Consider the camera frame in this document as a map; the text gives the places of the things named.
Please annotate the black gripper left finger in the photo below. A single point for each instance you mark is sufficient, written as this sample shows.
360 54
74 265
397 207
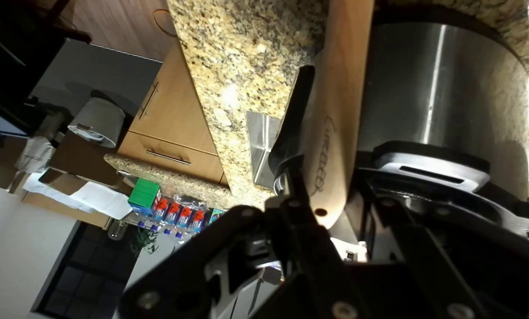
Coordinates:
312 267

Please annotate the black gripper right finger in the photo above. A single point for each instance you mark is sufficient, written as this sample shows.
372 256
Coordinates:
443 272

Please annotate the wooden spatula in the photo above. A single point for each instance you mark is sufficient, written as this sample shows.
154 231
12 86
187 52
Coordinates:
337 118

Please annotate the stainless steel sink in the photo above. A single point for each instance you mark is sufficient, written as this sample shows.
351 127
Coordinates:
264 148

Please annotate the red bottle pack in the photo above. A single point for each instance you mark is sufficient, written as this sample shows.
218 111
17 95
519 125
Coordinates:
182 214

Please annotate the green box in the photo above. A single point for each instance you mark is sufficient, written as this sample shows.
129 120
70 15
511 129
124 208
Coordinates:
145 194

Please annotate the stainless steel pressure cooker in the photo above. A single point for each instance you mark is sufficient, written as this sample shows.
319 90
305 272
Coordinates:
443 90

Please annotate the dark window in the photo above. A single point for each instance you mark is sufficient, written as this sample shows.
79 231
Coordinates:
93 272

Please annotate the open cardboard box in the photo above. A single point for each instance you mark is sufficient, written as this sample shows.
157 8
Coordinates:
70 187

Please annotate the white paper towel roll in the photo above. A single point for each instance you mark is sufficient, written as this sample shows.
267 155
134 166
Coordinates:
99 121

